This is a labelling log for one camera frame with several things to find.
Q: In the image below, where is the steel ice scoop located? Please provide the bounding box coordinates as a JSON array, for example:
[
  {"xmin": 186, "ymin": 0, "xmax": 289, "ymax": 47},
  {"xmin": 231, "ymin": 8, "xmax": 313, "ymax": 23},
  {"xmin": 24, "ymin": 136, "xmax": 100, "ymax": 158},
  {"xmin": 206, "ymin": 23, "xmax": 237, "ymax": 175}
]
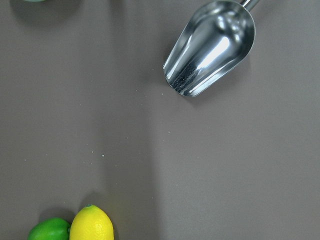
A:
[{"xmin": 163, "ymin": 0, "xmax": 258, "ymax": 97}]

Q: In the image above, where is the upper yellow lemon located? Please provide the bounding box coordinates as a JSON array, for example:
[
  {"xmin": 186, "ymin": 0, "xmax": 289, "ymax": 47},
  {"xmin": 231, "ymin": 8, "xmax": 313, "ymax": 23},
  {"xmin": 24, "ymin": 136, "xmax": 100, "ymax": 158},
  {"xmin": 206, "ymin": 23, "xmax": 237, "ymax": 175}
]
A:
[{"xmin": 69, "ymin": 204, "xmax": 115, "ymax": 240}]

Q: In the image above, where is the green lime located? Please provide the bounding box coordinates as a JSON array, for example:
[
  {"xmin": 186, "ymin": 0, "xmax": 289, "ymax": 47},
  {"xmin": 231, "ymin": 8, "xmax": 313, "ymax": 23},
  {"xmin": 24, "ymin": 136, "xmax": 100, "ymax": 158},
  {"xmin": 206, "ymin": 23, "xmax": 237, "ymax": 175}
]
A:
[{"xmin": 27, "ymin": 217, "xmax": 71, "ymax": 240}]

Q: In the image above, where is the mint green bowl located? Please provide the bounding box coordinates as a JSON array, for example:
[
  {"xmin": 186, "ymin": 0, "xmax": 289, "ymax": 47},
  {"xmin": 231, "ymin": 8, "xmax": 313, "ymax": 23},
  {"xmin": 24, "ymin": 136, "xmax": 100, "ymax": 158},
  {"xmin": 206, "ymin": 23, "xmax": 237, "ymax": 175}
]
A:
[{"xmin": 24, "ymin": 0, "xmax": 46, "ymax": 3}]

